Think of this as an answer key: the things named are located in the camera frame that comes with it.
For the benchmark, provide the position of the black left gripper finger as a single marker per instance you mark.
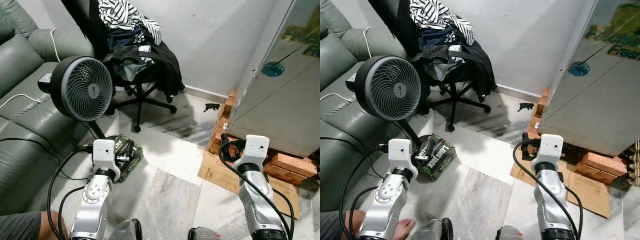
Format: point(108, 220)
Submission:
point(428, 148)
point(129, 150)

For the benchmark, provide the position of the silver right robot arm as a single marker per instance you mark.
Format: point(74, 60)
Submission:
point(257, 200)
point(550, 200)

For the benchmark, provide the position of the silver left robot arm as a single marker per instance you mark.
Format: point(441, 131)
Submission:
point(92, 205)
point(385, 200)

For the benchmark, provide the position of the green black package box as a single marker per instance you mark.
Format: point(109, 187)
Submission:
point(442, 162)
point(135, 167)

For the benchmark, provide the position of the small black floor object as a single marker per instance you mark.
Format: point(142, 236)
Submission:
point(525, 106)
point(212, 107)

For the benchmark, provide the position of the black round floor fan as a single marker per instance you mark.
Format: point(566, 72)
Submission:
point(395, 89)
point(85, 89)

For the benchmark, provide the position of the silver left robot leg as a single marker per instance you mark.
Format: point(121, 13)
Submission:
point(432, 230)
point(125, 231)

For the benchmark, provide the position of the brown cardboard sheet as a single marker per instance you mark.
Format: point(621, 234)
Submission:
point(590, 192)
point(285, 195)

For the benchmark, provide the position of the green leather sofa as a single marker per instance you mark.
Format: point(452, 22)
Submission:
point(340, 125)
point(20, 125)

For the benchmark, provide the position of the dark clothes pile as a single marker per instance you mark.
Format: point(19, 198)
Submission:
point(480, 65)
point(167, 65)

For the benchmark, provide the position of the white charger block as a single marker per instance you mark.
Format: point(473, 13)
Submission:
point(46, 78)
point(351, 78)

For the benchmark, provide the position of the tan ribbed cardboard tray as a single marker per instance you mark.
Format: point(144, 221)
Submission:
point(634, 165)

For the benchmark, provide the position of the person in grey shorts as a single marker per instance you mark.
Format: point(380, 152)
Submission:
point(330, 227)
point(20, 227)

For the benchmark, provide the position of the black white striped shirt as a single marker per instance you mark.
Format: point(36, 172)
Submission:
point(440, 15)
point(122, 15)

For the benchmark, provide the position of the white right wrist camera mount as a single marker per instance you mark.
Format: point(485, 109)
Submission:
point(255, 147)
point(550, 147)

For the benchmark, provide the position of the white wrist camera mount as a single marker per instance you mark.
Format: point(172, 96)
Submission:
point(255, 147)
point(105, 152)
point(550, 147)
point(402, 152)

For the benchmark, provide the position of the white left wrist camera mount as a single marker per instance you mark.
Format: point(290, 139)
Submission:
point(105, 152)
point(402, 152)

